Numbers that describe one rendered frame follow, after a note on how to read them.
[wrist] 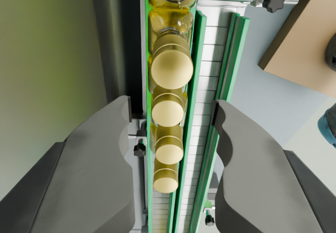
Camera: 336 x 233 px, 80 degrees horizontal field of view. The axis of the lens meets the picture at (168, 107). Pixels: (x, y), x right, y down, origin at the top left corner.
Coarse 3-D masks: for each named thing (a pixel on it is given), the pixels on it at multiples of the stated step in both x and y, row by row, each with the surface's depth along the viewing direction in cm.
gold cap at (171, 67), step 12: (168, 36) 18; (156, 48) 17; (168, 48) 15; (180, 48) 15; (156, 60) 15; (168, 60) 15; (180, 60) 15; (156, 72) 16; (168, 72) 16; (180, 72) 16; (192, 72) 16; (168, 84) 16; (180, 84) 16
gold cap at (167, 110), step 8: (160, 88) 22; (176, 88) 23; (160, 96) 21; (168, 96) 20; (176, 96) 21; (152, 104) 21; (160, 104) 20; (168, 104) 20; (176, 104) 20; (152, 112) 21; (160, 112) 21; (168, 112) 21; (176, 112) 21; (160, 120) 21; (168, 120) 21; (176, 120) 21
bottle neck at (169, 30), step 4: (164, 28) 23; (168, 28) 22; (172, 28) 22; (176, 28) 23; (160, 32) 23; (164, 32) 20; (168, 32) 20; (172, 32) 20; (176, 32) 20; (180, 32) 23; (160, 36) 20; (180, 36) 19; (156, 40) 20
